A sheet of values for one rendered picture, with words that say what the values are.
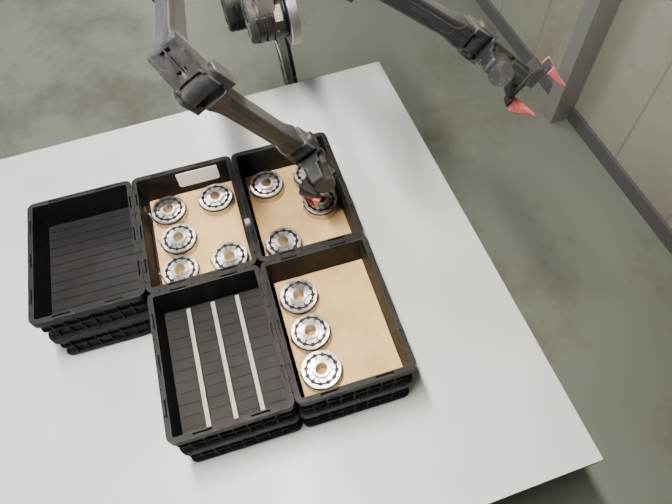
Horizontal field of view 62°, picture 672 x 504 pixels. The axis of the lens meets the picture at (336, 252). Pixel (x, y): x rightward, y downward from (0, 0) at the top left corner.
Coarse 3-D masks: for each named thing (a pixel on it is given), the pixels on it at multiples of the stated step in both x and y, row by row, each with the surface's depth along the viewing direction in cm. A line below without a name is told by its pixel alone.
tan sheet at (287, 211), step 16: (288, 176) 175; (288, 192) 172; (256, 208) 169; (272, 208) 169; (288, 208) 169; (272, 224) 166; (288, 224) 166; (304, 224) 165; (320, 224) 165; (336, 224) 165; (304, 240) 163; (320, 240) 162
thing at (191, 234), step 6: (168, 228) 163; (174, 228) 163; (180, 228) 162; (186, 228) 163; (192, 228) 162; (168, 234) 162; (192, 234) 162; (162, 240) 161; (168, 240) 160; (186, 240) 160; (192, 240) 160; (168, 246) 160; (174, 246) 159; (180, 246) 159; (186, 246) 159; (174, 252) 158; (180, 252) 158
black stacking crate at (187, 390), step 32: (192, 288) 145; (224, 288) 150; (256, 288) 155; (160, 320) 145; (224, 320) 150; (256, 320) 150; (192, 352) 146; (256, 352) 145; (192, 384) 141; (224, 384) 141; (192, 416) 137; (224, 416) 137; (288, 416) 136; (192, 448) 133
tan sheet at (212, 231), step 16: (192, 192) 173; (192, 208) 170; (192, 224) 167; (208, 224) 167; (224, 224) 167; (240, 224) 166; (160, 240) 164; (208, 240) 164; (224, 240) 164; (240, 240) 163; (160, 256) 162; (192, 256) 161; (208, 256) 161
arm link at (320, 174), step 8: (312, 136) 142; (312, 144) 142; (312, 152) 145; (304, 160) 146; (312, 160) 144; (304, 168) 145; (312, 168) 144; (320, 168) 143; (328, 168) 146; (312, 176) 143; (320, 176) 142; (328, 176) 143; (320, 184) 144; (328, 184) 145; (320, 192) 147
